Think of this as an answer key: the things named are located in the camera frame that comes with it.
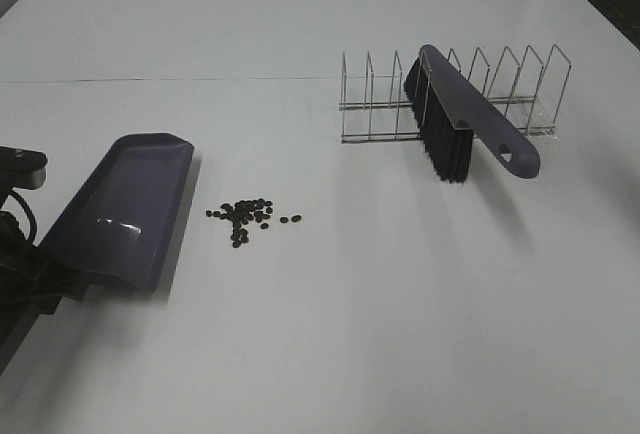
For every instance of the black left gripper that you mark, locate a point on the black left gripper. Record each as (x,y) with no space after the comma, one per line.
(32,283)

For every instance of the purple plastic dustpan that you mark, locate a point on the purple plastic dustpan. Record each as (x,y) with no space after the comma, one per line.
(117,228)

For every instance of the purple hand brush black bristles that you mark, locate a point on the purple hand brush black bristles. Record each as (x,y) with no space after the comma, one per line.
(450,113)

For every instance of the pile of coffee beans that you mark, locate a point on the pile of coffee beans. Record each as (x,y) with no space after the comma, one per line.
(244,213)

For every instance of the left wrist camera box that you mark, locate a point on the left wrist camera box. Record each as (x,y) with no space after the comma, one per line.
(22,168)

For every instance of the chrome wire dish rack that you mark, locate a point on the chrome wire dish rack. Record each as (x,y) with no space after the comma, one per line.
(526,87)

